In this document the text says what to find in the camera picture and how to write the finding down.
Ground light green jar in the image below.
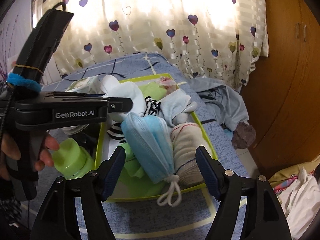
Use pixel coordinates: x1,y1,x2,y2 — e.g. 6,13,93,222
51,138,95,179

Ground green and grey sock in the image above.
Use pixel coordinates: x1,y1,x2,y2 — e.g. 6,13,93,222
139,84,198,123

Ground blue checked bed sheet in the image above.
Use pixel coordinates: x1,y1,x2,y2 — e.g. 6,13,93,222
22,52,250,240

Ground white gauze cloth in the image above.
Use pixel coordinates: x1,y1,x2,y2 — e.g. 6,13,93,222
107,82,147,117

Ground beige sock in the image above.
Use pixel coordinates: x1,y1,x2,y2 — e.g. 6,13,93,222
171,122,213,187

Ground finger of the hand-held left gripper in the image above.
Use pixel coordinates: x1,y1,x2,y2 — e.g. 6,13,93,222
109,98,133,113
40,92,110,101

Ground person's left hand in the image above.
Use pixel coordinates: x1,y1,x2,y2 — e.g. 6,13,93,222
0,132,60,180

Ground pile of clothes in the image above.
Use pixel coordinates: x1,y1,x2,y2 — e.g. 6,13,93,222
269,162,320,240

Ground window frame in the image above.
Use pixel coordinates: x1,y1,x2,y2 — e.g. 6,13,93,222
31,0,44,28

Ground soft tissue pack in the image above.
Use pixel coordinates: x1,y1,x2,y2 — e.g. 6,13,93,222
65,76,103,94

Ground light blue knitted cloth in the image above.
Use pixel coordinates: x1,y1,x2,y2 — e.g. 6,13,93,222
160,90,192,127

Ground wooden wardrobe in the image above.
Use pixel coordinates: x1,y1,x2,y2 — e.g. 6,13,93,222
240,0,320,178

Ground black white striped sock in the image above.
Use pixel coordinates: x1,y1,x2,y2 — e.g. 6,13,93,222
144,96,162,117
107,122,127,143

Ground heart print curtain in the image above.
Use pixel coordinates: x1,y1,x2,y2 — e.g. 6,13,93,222
41,0,269,90

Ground blue face mask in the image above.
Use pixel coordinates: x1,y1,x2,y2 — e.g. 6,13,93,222
121,112,180,208

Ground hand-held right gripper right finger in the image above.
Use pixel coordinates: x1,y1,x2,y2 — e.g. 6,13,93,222
196,145,293,240

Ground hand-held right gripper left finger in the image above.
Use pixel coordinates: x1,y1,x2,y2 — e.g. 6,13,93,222
30,146,126,240

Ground light blue garment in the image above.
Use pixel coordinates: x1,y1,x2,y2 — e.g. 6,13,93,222
190,77,250,132

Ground brown checked cloth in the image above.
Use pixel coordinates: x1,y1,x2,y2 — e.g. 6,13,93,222
231,121,257,150

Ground white box with lime rim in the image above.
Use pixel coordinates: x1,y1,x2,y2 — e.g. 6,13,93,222
94,73,218,203

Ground clear jar with dark contents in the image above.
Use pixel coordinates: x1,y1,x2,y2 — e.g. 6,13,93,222
60,124,98,155

